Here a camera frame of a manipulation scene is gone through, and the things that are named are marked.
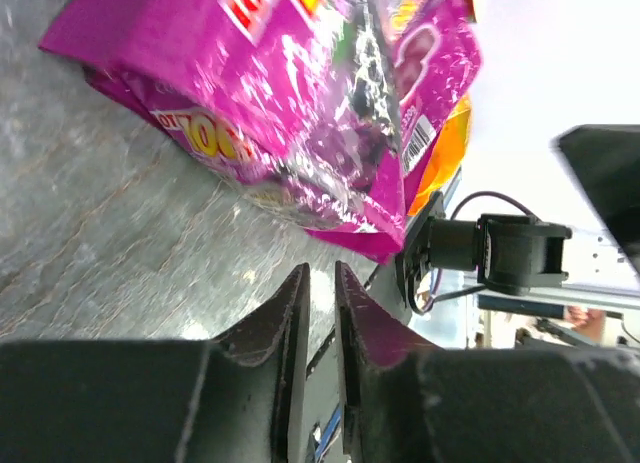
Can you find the purple grape candy bag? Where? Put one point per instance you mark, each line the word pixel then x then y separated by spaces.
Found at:
pixel 322 112

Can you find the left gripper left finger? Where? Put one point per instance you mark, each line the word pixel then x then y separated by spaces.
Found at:
pixel 237 397

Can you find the orange mango candy bag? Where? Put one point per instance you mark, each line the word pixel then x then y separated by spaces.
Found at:
pixel 447 155

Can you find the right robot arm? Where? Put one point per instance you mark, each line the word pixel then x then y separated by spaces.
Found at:
pixel 512 254

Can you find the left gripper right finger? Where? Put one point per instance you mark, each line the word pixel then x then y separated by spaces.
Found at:
pixel 406 400

